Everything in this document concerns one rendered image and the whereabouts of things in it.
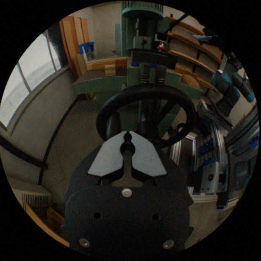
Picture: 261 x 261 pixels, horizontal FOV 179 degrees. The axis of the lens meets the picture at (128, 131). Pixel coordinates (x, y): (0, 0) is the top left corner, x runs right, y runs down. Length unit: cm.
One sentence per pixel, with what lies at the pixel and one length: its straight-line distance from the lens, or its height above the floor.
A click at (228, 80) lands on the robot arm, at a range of 52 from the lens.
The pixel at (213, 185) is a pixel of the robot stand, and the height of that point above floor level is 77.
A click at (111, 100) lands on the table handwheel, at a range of 15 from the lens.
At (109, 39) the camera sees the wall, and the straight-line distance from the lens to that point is 291.
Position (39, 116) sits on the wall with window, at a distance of 150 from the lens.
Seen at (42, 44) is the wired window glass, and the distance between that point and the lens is 183.
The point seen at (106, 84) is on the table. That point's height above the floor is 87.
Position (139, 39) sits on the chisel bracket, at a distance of 42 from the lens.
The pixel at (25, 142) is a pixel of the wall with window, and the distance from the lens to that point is 145.
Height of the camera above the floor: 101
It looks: 58 degrees down
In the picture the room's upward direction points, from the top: 1 degrees clockwise
